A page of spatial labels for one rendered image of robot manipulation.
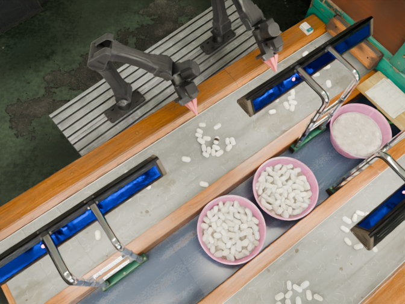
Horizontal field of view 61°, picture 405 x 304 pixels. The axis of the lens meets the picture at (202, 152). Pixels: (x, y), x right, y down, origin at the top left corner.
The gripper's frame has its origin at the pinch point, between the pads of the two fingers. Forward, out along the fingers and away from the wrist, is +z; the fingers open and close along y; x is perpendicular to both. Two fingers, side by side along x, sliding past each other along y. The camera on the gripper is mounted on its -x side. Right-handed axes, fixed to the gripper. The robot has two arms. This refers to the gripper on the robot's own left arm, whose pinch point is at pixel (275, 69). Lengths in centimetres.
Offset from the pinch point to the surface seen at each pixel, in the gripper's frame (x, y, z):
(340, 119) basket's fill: -14.9, 11.9, 32.3
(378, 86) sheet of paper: -17.7, 35.1, 28.5
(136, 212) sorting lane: -4, -85, 17
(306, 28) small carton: 9.7, 31.1, -6.3
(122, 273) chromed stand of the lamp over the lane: -12, -102, 31
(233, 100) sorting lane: 7.3, -21.6, 3.5
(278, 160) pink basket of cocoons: -15.6, -24.9, 29.6
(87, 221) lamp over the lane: -31, -98, -2
